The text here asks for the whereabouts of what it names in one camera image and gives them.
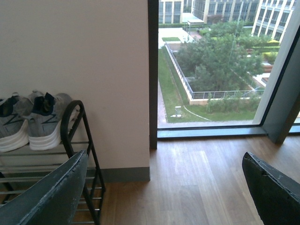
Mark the grey knit sneaker white sole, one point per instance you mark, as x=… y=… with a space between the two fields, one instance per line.
x=45 y=119

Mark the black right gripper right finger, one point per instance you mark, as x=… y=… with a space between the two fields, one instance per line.
x=275 y=195

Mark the dark window frame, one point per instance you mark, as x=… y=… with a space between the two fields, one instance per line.
x=277 y=110

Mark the black metal shoe rack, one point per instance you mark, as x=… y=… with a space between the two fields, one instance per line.
x=22 y=168

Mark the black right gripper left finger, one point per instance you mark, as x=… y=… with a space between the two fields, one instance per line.
x=52 y=200

